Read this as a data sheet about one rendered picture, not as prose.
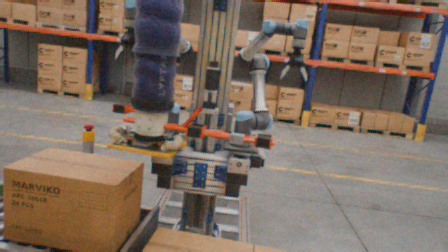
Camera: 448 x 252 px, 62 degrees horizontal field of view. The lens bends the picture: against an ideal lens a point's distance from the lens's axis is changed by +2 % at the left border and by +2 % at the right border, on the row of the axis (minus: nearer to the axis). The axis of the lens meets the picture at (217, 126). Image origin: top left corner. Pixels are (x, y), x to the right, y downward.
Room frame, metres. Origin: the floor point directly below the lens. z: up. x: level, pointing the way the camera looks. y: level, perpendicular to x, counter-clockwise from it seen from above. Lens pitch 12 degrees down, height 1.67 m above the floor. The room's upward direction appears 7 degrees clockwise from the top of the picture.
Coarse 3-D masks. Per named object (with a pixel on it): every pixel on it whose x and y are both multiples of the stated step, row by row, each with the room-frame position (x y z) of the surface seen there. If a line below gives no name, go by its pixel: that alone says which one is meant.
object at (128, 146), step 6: (108, 144) 1.78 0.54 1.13; (114, 144) 1.79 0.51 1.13; (120, 144) 1.79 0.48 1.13; (126, 144) 1.80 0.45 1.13; (132, 144) 1.81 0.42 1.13; (156, 144) 1.78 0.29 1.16; (126, 150) 1.76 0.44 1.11; (132, 150) 1.75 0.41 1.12; (138, 150) 1.75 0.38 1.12; (144, 150) 1.75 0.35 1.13; (150, 150) 1.75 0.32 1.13; (156, 150) 1.75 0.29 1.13; (168, 150) 1.77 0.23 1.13; (174, 150) 1.80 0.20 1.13; (156, 156) 1.73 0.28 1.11; (162, 156) 1.72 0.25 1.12; (168, 156) 1.71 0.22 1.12
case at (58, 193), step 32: (32, 160) 1.91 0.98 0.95; (64, 160) 1.96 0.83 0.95; (96, 160) 2.02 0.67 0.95; (128, 160) 2.08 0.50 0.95; (32, 192) 1.75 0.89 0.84; (64, 192) 1.73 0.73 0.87; (96, 192) 1.71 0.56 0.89; (128, 192) 1.86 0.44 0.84; (32, 224) 1.75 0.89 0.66; (64, 224) 1.73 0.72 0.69; (96, 224) 1.71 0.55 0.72; (128, 224) 1.90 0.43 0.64
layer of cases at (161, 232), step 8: (160, 232) 2.02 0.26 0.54; (168, 232) 2.03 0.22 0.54; (176, 232) 2.04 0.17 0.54; (184, 232) 2.05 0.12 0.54; (152, 240) 1.92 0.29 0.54; (160, 240) 1.93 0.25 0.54; (168, 240) 1.94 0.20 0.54; (176, 240) 1.95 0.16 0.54; (184, 240) 1.96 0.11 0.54; (192, 240) 1.97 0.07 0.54; (200, 240) 1.98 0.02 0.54; (208, 240) 1.99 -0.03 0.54; (216, 240) 2.00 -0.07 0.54; (224, 240) 2.01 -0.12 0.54; (232, 240) 2.02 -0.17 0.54; (144, 248) 1.83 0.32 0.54; (152, 248) 1.84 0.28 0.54; (160, 248) 1.85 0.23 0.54; (168, 248) 1.86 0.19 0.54; (176, 248) 1.86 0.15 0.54; (184, 248) 1.87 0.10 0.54; (192, 248) 1.88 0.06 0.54; (200, 248) 1.89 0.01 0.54; (208, 248) 1.90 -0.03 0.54; (216, 248) 1.91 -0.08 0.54; (224, 248) 1.92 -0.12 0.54; (232, 248) 1.93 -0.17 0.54; (240, 248) 1.94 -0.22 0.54; (248, 248) 1.95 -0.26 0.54; (256, 248) 1.96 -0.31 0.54; (264, 248) 1.97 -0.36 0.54; (272, 248) 1.99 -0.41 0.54
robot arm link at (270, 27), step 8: (264, 24) 2.23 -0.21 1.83; (272, 24) 2.21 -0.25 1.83; (280, 24) 2.23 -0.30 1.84; (264, 32) 2.23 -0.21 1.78; (272, 32) 2.23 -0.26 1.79; (280, 32) 2.24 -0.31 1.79; (256, 40) 2.33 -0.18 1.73; (264, 40) 2.29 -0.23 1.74; (248, 48) 2.40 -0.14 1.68; (256, 48) 2.36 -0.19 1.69; (240, 56) 2.46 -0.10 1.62; (248, 56) 2.43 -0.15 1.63; (240, 64) 2.51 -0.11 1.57; (248, 64) 2.50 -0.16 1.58
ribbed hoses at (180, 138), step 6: (114, 126) 1.88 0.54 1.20; (120, 126) 1.90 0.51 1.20; (132, 126) 2.00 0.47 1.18; (108, 132) 1.83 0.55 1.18; (114, 132) 1.81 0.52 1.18; (120, 132) 1.89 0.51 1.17; (114, 138) 1.80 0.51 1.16; (120, 138) 1.80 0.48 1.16; (180, 138) 1.80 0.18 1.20; (186, 138) 1.88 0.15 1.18; (168, 144) 1.74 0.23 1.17; (174, 144) 1.74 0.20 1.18; (180, 144) 1.77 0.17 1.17; (162, 150) 1.75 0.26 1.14
